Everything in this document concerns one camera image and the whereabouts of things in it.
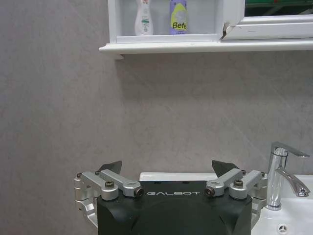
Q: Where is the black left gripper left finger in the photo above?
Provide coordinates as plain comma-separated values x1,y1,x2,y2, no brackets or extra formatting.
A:
74,160,144,228

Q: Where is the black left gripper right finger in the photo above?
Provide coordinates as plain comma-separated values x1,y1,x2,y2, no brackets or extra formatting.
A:
205,160,268,227

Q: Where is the white ceramic washbasin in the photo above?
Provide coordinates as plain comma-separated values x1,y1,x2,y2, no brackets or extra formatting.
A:
139,172,313,235

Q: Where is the white cabinet mirror door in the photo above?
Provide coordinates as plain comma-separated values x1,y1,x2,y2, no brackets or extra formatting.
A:
221,0,313,41

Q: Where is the chrome basin faucet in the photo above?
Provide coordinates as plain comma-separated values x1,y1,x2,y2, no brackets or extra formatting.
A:
266,141,311,212

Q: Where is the white lotion bottle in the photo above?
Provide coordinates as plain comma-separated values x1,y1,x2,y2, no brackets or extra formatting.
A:
134,0,155,36

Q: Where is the purple bottle with yellow label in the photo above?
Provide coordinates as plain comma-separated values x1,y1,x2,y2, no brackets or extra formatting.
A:
169,0,188,36

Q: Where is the white wall cabinet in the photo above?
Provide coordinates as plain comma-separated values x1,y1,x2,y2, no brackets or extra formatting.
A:
98,0,313,60

